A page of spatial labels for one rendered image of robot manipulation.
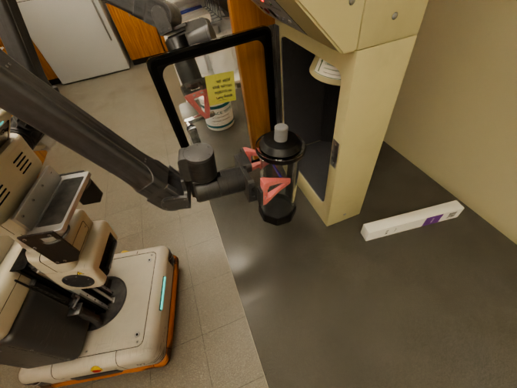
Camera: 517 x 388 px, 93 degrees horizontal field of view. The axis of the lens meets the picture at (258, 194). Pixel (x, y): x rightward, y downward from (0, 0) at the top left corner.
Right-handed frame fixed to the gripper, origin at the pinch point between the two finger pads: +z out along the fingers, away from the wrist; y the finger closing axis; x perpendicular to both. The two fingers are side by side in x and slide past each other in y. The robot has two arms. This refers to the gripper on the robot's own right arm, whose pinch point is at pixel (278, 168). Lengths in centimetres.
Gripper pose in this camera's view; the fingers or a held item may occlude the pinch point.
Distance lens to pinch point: 58.5
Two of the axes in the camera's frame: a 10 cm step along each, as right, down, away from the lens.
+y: -3.5, -6.8, 6.5
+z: 9.4, -2.6, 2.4
